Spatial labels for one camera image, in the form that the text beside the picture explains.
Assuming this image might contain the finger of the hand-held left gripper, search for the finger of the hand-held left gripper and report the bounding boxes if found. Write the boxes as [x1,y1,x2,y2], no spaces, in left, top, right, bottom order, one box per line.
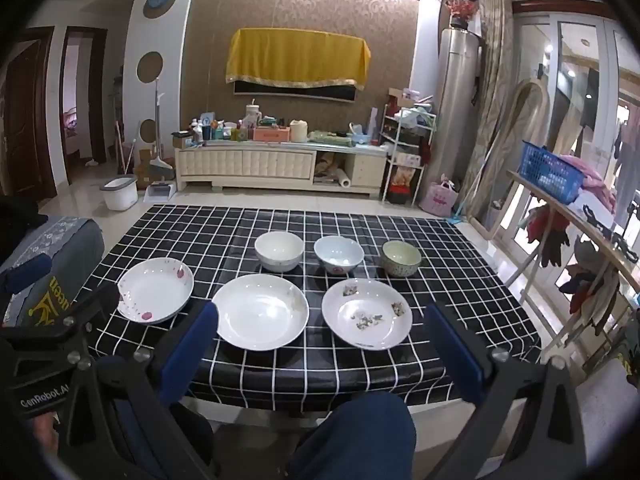
[0,254,54,301]
[52,282,122,341]

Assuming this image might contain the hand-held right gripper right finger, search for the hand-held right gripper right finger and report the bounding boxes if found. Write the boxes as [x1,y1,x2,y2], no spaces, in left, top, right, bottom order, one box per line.
[425,304,588,480]

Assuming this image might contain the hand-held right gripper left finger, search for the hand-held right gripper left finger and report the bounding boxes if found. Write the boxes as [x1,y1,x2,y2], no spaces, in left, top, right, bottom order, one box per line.
[62,301,219,480]

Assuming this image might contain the pink dotted white plate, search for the pink dotted white plate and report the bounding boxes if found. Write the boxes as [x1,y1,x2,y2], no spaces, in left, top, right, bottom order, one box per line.
[117,257,195,325]

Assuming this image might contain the plain white plate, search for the plain white plate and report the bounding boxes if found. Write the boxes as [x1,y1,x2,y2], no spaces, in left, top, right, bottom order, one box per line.
[212,274,310,352]

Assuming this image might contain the floral white plate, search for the floral white plate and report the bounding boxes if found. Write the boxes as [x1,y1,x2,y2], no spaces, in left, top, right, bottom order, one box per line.
[321,278,414,351]

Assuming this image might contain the white bowl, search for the white bowl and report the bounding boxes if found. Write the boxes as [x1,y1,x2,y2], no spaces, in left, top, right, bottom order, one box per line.
[254,231,305,274]

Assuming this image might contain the light blue bowl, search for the light blue bowl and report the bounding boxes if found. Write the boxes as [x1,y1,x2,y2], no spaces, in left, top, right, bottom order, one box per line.
[314,236,366,276]

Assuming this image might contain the person's left hand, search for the person's left hand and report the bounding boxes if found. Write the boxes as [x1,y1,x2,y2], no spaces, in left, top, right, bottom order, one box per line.
[29,409,63,455]

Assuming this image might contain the person's left leg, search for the person's left leg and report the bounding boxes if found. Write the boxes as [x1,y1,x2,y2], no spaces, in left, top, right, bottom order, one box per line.
[115,400,217,480]

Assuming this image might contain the person's leg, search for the person's leg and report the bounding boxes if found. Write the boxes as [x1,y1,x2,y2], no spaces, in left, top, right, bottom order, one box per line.
[115,400,217,480]
[289,392,417,480]

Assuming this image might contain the green bowl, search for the green bowl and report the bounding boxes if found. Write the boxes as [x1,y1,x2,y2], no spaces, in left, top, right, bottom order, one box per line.
[381,240,423,278]

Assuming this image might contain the black checked tablecloth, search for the black checked tablecloth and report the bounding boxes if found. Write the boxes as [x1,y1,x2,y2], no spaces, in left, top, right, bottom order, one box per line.
[75,204,543,413]

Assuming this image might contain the white bucket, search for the white bucket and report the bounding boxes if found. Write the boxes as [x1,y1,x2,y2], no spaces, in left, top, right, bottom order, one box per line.
[99,174,139,211]

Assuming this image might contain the person's right leg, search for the person's right leg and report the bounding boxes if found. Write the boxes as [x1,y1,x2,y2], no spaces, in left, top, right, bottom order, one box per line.
[289,392,417,480]

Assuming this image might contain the hanging dark gloves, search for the hanging dark gloves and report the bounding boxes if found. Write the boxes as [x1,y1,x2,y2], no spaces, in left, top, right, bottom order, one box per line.
[524,204,572,272]

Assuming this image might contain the white broom with dustpan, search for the white broom with dustpan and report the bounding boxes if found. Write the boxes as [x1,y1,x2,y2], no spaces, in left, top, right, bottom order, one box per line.
[143,79,177,206]

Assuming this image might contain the pink bag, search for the pink bag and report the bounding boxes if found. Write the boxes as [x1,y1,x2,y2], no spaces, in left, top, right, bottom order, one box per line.
[418,174,461,217]

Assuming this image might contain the wooden rack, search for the wooden rack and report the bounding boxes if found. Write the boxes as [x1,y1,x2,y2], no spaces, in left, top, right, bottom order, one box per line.
[504,169,640,363]

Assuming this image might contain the cream television cabinet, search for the cream television cabinet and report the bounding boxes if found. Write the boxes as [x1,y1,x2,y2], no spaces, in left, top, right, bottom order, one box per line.
[174,140,389,199]

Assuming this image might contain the white shelf rack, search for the white shelf rack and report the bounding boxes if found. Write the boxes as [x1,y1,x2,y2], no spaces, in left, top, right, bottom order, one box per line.
[381,94,437,207]

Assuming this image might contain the blue plastic basket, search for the blue plastic basket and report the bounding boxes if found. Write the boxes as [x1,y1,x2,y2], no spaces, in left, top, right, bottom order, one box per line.
[517,140,587,206]

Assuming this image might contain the white paper roll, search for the white paper roll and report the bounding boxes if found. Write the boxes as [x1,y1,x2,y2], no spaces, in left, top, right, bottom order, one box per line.
[324,166,350,192]

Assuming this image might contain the pile of pink clothes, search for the pile of pink clothes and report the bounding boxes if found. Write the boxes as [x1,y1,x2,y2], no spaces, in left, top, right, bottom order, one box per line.
[556,154,618,213]

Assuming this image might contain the pink box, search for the pink box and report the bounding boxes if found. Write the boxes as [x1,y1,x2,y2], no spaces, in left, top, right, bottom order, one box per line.
[253,126,291,143]

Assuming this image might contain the silver standing air conditioner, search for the silver standing air conditioner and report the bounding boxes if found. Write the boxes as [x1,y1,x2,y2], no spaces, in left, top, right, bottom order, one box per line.
[436,27,485,198]

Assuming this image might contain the beige patterned curtain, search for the beige patterned curtain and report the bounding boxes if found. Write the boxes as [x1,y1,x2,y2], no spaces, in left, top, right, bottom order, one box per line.
[465,0,517,223]

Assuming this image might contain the black television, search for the black television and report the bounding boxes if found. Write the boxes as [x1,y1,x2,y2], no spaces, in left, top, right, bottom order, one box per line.
[233,79,359,104]

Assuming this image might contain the yellow cloth cover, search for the yellow cloth cover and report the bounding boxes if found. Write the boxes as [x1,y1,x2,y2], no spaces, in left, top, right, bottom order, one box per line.
[225,27,372,87]

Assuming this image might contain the red flower vase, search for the red flower vase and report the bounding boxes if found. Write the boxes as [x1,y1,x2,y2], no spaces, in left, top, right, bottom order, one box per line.
[444,0,482,30]

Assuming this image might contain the blue round wall decoration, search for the blue round wall decoration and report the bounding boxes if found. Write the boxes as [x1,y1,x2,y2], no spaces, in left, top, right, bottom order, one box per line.
[143,0,177,20]

